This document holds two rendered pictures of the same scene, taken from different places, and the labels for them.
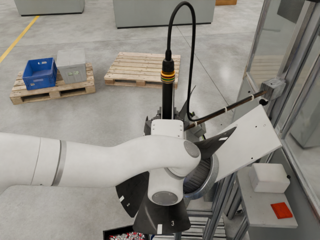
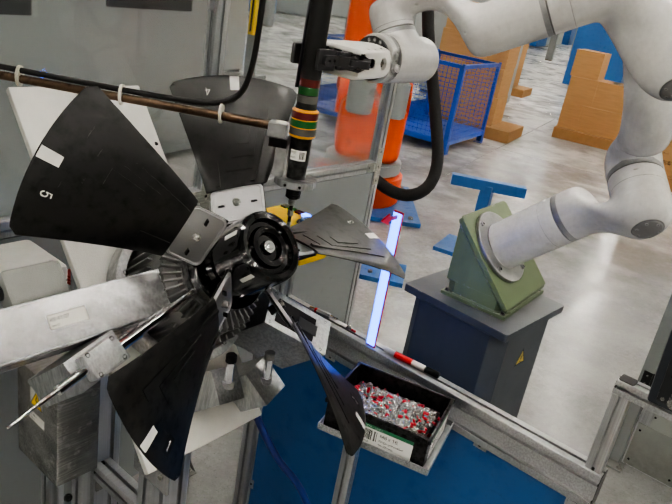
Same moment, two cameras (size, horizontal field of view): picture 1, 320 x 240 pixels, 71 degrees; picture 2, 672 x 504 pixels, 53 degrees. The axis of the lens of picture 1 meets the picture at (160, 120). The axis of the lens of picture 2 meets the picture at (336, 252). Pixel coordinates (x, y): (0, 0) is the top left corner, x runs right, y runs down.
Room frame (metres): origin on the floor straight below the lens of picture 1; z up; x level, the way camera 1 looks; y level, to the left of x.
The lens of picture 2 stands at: (1.45, 0.65, 1.63)
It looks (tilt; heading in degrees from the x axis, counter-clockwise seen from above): 22 degrees down; 213
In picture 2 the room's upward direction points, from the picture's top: 10 degrees clockwise
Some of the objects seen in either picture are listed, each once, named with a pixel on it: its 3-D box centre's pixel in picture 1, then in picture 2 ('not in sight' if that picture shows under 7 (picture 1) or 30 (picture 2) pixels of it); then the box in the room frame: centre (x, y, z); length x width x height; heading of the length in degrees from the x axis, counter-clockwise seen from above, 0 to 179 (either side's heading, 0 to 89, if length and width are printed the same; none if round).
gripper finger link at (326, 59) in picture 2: (156, 115); (336, 61); (0.58, 0.01, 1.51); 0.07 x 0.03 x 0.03; 177
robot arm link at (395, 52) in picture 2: not in sight; (377, 58); (0.42, -0.02, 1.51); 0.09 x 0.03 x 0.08; 87
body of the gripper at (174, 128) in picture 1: (166, 135); (355, 57); (0.48, -0.02, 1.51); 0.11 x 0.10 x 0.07; 177
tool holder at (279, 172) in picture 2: not in sight; (292, 154); (0.60, -0.03, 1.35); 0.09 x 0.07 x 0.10; 122
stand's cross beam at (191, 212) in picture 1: (197, 212); (126, 491); (0.72, -0.25, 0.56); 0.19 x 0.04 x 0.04; 87
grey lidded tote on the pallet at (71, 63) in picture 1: (73, 65); not in sight; (3.28, 1.39, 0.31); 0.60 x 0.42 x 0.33; 16
